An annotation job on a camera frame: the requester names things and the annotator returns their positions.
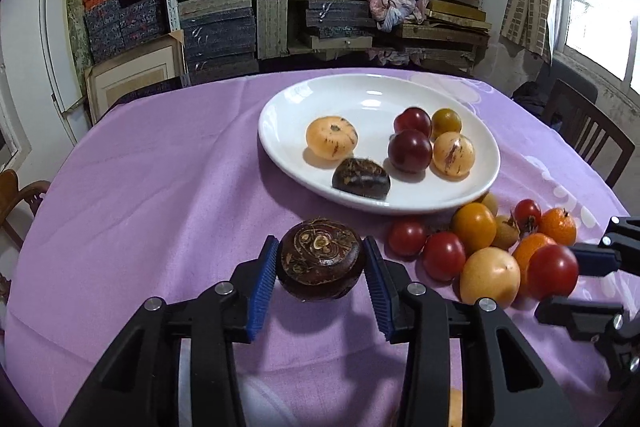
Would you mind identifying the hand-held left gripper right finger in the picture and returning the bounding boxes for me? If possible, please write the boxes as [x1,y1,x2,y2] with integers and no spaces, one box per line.
[362,235,583,427]

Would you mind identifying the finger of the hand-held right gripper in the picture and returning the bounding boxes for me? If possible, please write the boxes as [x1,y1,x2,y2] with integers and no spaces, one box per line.
[569,216,640,278]
[535,296,640,390]

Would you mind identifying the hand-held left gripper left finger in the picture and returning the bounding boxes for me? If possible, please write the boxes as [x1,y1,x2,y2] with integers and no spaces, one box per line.
[59,235,279,427]

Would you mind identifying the red cherry tomato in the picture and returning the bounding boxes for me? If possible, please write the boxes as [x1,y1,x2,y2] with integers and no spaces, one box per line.
[388,217,427,258]
[422,231,467,283]
[526,244,580,301]
[514,199,542,233]

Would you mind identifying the orange mandarin with stem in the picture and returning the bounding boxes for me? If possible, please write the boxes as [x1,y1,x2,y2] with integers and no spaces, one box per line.
[538,207,577,247]

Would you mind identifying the dark brown water chestnut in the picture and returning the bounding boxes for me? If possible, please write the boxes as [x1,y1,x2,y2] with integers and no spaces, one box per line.
[275,218,366,303]
[331,158,391,199]

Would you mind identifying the tan longan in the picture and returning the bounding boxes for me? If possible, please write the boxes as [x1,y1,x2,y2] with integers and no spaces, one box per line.
[475,192,500,215]
[492,214,521,252]

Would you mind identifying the bright orange tomato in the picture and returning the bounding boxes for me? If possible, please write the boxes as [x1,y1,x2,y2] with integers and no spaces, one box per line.
[451,202,498,256]

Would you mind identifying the dark purple tomato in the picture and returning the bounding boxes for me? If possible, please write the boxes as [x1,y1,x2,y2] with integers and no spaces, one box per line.
[387,129,434,174]

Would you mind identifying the large purple-streaked pepino melon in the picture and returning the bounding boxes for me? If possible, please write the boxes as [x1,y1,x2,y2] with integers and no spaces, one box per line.
[432,132,476,178]

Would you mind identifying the dark red tomato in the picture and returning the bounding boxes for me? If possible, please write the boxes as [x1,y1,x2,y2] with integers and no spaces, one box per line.
[393,107,433,138]

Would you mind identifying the greenish orange tomato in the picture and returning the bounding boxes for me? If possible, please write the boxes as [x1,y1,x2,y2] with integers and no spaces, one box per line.
[431,108,463,138]

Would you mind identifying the white oval plate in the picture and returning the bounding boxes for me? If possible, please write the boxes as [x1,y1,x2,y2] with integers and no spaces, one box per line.
[258,74,501,215]

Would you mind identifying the purple printed tablecloth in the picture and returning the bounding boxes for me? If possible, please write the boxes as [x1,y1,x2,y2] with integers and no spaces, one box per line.
[4,68,633,427]

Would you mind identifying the dark wooden chair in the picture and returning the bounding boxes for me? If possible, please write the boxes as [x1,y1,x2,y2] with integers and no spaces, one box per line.
[542,79,636,190]

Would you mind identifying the dark bag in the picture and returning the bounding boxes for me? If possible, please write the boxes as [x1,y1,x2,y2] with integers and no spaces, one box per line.
[510,82,551,118]

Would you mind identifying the stack of dark blue boxes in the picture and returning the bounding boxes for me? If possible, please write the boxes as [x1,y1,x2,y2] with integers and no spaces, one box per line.
[178,0,260,82]

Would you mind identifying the tan drawer box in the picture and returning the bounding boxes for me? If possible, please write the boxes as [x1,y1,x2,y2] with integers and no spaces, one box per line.
[300,34,375,52]

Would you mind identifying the brown wooden chair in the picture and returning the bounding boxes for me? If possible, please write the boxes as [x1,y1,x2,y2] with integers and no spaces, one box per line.
[0,169,51,298]

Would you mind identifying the upright grey-green boxes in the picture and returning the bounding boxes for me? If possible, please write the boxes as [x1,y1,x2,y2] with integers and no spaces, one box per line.
[256,0,290,60]

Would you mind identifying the stack of dark grey boxes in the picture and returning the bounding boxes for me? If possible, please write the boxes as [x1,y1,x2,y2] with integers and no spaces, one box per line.
[302,0,378,40]

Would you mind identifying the stack of tan wooden boxes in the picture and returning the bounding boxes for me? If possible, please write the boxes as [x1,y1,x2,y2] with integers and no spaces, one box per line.
[380,0,493,62]

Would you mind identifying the pink cloth bundle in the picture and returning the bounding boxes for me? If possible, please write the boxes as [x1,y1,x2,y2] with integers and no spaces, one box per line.
[364,0,430,32]

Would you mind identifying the stack of blue patterned boxes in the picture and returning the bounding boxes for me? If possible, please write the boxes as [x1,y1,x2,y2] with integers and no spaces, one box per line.
[82,0,168,62]

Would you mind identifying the white-framed window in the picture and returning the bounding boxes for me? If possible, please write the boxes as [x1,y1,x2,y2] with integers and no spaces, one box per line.
[0,62,31,172]

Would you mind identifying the white door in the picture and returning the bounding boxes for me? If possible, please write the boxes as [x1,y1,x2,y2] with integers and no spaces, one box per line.
[39,0,93,130]

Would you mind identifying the green marbled board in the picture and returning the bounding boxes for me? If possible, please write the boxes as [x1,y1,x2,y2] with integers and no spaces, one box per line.
[65,0,96,68]

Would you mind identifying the light wooden picture frame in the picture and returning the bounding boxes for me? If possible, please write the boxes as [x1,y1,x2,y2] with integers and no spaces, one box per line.
[84,32,188,125]

